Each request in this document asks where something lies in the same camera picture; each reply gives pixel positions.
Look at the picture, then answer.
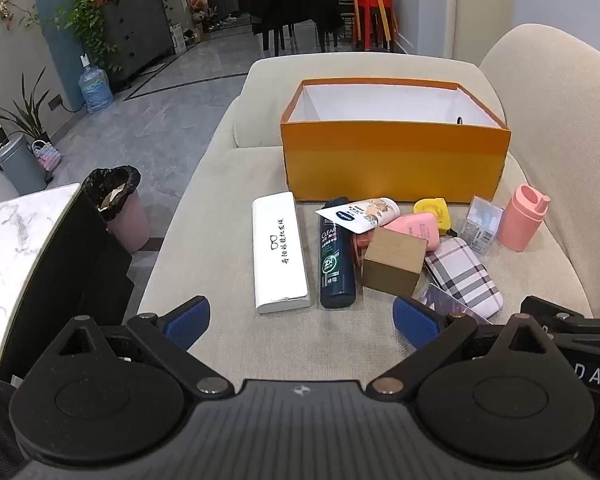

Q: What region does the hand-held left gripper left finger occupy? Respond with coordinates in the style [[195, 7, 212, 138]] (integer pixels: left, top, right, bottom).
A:
[[32, 296, 232, 398]]

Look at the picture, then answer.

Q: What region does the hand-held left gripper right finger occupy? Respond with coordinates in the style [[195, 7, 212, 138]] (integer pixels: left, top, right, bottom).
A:
[[366, 296, 563, 397]]

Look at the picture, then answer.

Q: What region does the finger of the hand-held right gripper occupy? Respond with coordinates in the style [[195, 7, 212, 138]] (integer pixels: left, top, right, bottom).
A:
[[522, 296, 593, 335]]

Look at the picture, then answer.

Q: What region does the small brown cardboard box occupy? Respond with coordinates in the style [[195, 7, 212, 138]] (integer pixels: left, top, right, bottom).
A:
[[361, 228, 429, 297]]

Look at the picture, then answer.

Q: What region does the plaid glasses case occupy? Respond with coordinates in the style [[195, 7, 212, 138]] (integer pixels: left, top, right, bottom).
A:
[[424, 236, 504, 322]]

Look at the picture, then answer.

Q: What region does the dark shampoo bottle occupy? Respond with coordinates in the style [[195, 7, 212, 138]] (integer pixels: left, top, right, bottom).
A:
[[316, 197, 357, 310]]

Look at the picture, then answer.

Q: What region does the pink spray bottle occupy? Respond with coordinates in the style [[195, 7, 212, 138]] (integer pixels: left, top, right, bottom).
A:
[[350, 211, 441, 253]]

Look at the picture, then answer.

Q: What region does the pink lidded cup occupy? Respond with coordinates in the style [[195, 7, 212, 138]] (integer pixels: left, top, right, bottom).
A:
[[497, 184, 551, 253]]

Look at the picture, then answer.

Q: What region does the white glasses case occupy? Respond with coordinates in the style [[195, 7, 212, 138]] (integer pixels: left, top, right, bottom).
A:
[[251, 191, 313, 315]]

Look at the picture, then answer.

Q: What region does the clear plastic cotton box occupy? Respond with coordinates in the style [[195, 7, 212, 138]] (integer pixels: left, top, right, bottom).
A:
[[459, 195, 505, 255]]

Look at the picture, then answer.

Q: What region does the yellow tape measure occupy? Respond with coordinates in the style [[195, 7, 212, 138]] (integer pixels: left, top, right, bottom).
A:
[[413, 198, 458, 238]]

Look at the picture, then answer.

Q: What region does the white hand cream tube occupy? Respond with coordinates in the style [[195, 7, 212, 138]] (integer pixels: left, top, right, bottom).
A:
[[315, 197, 402, 234]]

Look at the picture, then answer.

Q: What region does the orange cardboard box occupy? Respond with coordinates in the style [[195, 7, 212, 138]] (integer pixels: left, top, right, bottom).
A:
[[280, 79, 512, 204]]

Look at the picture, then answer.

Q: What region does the pink trash bin black bag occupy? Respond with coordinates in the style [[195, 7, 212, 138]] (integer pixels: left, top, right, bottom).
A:
[[82, 165, 152, 253]]

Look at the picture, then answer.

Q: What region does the beige sofa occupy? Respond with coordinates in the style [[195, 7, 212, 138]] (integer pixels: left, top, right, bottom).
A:
[[122, 24, 600, 401]]

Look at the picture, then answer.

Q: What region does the marble top table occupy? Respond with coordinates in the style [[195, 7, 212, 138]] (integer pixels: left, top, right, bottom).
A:
[[0, 183, 133, 383]]

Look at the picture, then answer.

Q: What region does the woven pink basket bag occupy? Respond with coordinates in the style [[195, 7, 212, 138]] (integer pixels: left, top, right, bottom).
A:
[[30, 139, 62, 175]]

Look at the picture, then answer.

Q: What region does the grey pedal bin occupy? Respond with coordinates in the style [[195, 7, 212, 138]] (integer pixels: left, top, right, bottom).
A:
[[0, 133, 48, 196]]

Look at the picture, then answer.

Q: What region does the blue water jug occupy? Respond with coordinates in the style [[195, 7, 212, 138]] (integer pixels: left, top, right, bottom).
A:
[[78, 54, 115, 114]]

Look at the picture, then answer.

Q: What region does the long-leaf potted plant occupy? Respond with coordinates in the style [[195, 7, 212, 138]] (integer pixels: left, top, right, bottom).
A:
[[0, 67, 53, 143]]

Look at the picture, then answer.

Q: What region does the grey drawer cabinet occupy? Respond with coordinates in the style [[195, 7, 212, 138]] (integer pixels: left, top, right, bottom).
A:
[[100, 0, 176, 83]]

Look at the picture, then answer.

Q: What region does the red plastic stool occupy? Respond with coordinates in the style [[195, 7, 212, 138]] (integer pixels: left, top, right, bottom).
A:
[[356, 0, 391, 51]]

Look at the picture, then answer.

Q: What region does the large trailing ivy plant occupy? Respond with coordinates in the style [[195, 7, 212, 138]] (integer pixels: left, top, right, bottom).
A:
[[55, 0, 123, 73]]

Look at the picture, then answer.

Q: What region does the wall ivy vine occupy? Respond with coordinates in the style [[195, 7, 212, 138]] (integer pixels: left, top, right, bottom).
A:
[[0, 0, 41, 31]]

